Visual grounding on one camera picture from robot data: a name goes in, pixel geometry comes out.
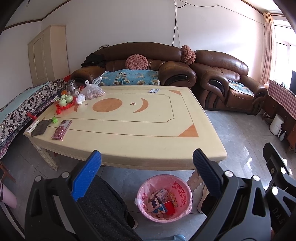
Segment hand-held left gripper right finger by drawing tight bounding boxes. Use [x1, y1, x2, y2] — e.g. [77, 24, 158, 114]
[192, 148, 272, 241]

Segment light blue carton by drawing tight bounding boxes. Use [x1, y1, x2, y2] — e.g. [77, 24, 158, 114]
[156, 189, 169, 203]

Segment pink trash bin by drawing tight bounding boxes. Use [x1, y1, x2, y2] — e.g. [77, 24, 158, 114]
[135, 174, 193, 220]

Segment white remote control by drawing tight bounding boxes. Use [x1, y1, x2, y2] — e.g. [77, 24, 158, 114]
[26, 120, 40, 133]

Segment blue cloud print box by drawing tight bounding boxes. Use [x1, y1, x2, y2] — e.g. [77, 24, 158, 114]
[155, 204, 168, 215]

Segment red checkered tablecloth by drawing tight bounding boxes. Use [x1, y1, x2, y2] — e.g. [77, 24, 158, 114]
[268, 79, 296, 116]

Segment cream wardrobe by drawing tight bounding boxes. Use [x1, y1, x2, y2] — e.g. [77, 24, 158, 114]
[28, 25, 70, 87]

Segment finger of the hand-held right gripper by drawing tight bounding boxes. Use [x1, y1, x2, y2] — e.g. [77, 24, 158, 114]
[263, 142, 296, 230]

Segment pink round cushion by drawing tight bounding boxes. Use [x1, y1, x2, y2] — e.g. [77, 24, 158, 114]
[125, 54, 148, 70]

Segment red paper cup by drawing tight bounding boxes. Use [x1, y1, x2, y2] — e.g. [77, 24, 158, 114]
[163, 200, 176, 215]

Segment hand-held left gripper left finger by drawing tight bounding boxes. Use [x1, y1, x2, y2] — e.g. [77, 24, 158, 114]
[24, 150, 105, 241]

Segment blue and white box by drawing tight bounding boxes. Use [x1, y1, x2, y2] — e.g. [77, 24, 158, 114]
[147, 198, 160, 212]

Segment floral patterned couch cover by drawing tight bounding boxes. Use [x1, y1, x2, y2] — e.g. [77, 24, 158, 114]
[0, 78, 66, 159]

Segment brown leather armchair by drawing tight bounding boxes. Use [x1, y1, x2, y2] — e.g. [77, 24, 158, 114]
[190, 50, 269, 115]

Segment black clothing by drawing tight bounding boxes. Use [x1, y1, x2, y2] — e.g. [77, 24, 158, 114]
[81, 53, 107, 68]

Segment pink cloth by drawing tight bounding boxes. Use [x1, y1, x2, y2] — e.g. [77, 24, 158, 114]
[0, 179, 17, 209]

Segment blue floral sofa cover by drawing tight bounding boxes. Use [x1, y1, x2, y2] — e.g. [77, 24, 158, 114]
[99, 69, 161, 87]

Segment black wall cable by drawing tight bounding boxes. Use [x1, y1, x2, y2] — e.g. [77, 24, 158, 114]
[172, 0, 183, 47]

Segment wooden stool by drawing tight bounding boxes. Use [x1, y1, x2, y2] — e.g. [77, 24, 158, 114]
[0, 160, 16, 183]

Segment pink phone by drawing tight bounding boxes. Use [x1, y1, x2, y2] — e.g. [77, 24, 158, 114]
[51, 120, 72, 141]

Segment pink curtain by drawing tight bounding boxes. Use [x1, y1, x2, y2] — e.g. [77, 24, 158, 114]
[259, 12, 275, 85]

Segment wooden side table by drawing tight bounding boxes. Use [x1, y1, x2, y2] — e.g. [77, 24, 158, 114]
[262, 93, 296, 153]

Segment blue armchair seat cover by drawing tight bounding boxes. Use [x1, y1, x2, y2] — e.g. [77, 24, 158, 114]
[228, 79, 255, 97]

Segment brown leather sofa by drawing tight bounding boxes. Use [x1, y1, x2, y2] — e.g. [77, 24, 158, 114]
[70, 42, 197, 87]

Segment black shoe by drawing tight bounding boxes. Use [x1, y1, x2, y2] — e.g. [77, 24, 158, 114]
[127, 213, 138, 230]

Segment glass teapot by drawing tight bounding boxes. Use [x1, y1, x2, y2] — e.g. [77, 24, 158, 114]
[65, 80, 79, 96]

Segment cream wooden coffee table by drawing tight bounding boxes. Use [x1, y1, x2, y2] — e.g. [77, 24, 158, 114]
[23, 85, 228, 193]

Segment red tray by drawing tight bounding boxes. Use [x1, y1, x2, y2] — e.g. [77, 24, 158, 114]
[55, 96, 78, 115]

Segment teal blanket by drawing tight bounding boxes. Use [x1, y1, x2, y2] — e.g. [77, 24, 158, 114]
[0, 81, 50, 123]

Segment plastic bag of peanuts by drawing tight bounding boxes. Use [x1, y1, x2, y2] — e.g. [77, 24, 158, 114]
[80, 76, 105, 100]

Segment white appliance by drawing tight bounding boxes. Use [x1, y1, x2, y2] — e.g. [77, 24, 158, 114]
[270, 114, 284, 135]

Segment yellow red playing card box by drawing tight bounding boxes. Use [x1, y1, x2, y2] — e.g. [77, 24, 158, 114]
[169, 192, 179, 207]

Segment dark grey cloth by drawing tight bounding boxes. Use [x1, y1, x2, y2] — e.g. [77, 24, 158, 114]
[31, 119, 52, 137]

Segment window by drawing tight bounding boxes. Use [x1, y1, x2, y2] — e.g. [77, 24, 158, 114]
[273, 20, 296, 81]

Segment pink knot cushion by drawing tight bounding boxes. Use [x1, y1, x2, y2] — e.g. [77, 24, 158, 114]
[180, 45, 196, 66]

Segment person's left leg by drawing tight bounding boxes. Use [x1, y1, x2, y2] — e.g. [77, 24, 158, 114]
[77, 175, 130, 241]

